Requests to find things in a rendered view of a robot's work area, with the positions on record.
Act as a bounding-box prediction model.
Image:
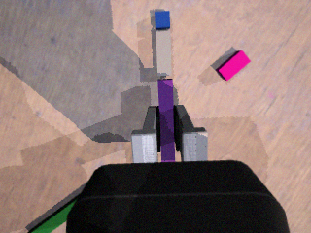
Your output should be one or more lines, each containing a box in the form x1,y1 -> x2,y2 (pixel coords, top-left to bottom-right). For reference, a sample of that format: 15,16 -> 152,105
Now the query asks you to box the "green rod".
27,194 -> 80,233

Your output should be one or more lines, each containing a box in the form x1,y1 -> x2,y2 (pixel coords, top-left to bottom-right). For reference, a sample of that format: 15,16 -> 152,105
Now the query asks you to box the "grey rectangular bar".
155,30 -> 172,76

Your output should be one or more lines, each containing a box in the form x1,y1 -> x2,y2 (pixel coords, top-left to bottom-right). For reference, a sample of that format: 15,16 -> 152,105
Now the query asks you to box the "small blue cube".
155,11 -> 170,30

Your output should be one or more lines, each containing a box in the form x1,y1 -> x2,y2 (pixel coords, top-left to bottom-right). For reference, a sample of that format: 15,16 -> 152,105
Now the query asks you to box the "magenta block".
216,50 -> 251,81

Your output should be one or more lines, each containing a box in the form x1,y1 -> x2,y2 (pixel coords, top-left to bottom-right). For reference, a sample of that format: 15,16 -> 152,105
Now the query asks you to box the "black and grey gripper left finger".
130,106 -> 160,163

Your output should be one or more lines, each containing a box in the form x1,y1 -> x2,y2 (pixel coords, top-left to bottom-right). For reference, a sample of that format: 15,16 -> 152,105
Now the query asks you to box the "purple rod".
157,79 -> 175,162

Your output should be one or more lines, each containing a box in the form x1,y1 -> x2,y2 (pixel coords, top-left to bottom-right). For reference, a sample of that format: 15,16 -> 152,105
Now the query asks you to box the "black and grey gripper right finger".
173,105 -> 208,161

